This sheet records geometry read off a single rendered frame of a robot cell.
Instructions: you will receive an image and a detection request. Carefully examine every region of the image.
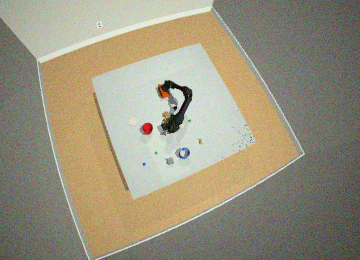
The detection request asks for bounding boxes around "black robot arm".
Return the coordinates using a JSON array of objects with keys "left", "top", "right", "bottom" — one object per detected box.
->
[{"left": 160, "top": 80, "right": 193, "bottom": 133}]

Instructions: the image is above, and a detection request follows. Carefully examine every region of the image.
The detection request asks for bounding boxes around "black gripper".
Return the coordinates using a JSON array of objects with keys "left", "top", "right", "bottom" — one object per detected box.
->
[{"left": 161, "top": 123, "right": 170, "bottom": 131}]

